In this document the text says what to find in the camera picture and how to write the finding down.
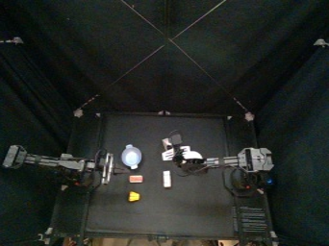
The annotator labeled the white text label sticker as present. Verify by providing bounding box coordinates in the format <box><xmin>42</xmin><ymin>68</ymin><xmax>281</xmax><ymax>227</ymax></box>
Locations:
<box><xmin>237</xmin><ymin>205</ymin><xmax>270</xmax><ymax>235</ymax></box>

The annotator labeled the pink block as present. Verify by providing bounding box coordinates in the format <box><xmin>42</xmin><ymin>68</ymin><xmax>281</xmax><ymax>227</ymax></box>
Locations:
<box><xmin>129</xmin><ymin>174</ymin><xmax>145</xmax><ymax>185</ymax></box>

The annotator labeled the light grey bowl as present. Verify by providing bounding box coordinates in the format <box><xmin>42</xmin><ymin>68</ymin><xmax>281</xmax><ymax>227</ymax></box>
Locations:
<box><xmin>119</xmin><ymin>143</ymin><xmax>145</xmax><ymax>170</ymax></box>

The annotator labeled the white printed toy cleaver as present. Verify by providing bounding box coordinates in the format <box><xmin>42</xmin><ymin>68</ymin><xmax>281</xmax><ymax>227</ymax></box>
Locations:
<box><xmin>161</xmin><ymin>145</ymin><xmax>193</xmax><ymax>162</ymax></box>

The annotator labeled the white block with food print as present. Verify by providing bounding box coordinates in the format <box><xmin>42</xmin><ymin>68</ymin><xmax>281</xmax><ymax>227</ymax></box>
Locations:
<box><xmin>162</xmin><ymin>170</ymin><xmax>174</xmax><ymax>189</ymax></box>

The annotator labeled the small black and grey object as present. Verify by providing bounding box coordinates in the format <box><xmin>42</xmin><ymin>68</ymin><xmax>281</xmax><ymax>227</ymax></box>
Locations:
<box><xmin>161</xmin><ymin>129</ymin><xmax>184</xmax><ymax>150</ymax></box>

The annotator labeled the yellow block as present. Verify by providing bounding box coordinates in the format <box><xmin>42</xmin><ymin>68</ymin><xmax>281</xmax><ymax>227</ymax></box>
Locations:
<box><xmin>127</xmin><ymin>190</ymin><xmax>142</xmax><ymax>203</ymax></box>

